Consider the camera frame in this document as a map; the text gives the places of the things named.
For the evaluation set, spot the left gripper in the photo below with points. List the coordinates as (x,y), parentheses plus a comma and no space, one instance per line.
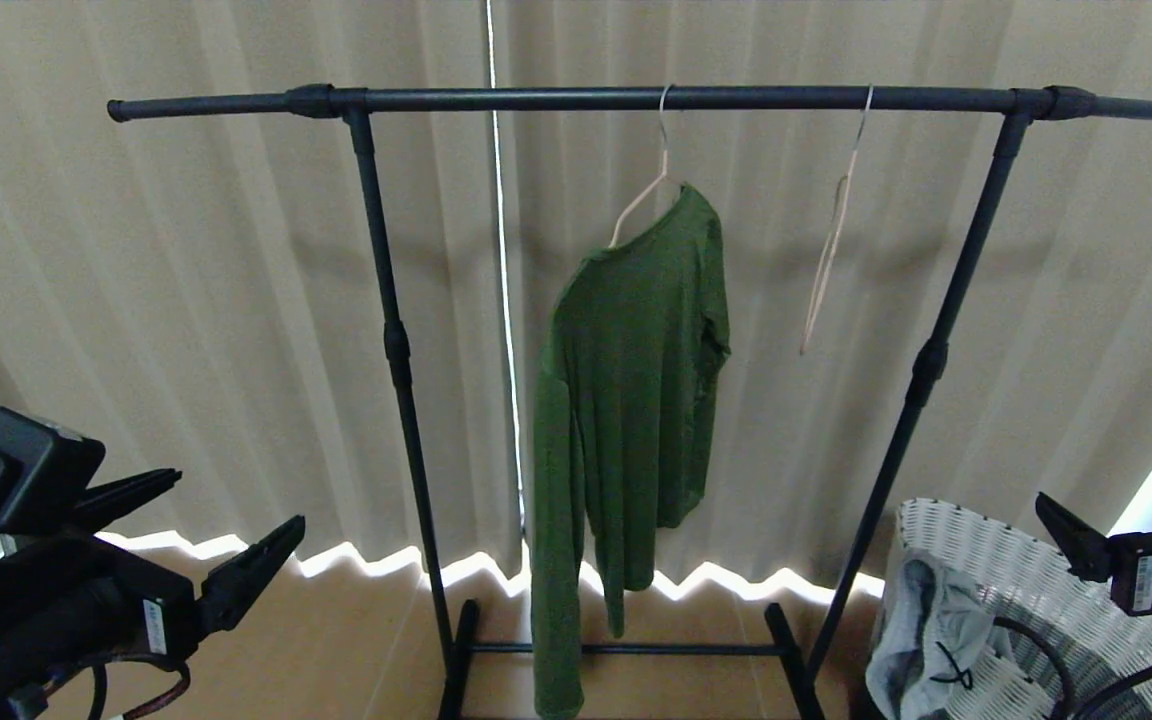
(126,595)

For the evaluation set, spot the pale grey shorts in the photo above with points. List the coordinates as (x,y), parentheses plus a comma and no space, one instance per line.
(916,640)

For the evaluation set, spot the pink clothes hanger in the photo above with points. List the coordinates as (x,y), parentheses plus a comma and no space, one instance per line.
(664,150)
(829,255)

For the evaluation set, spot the green long-sleeved shirt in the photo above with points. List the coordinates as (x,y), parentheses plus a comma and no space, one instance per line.
(626,380)

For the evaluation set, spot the white laundry basket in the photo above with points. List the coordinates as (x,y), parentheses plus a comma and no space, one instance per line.
(986,560)

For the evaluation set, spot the black clothes rack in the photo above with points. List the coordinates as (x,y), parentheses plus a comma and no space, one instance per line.
(636,98)

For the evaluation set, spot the beige curtain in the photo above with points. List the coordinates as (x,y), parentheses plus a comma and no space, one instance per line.
(186,300)

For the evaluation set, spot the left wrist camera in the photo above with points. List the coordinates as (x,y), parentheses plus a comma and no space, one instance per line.
(16,470)

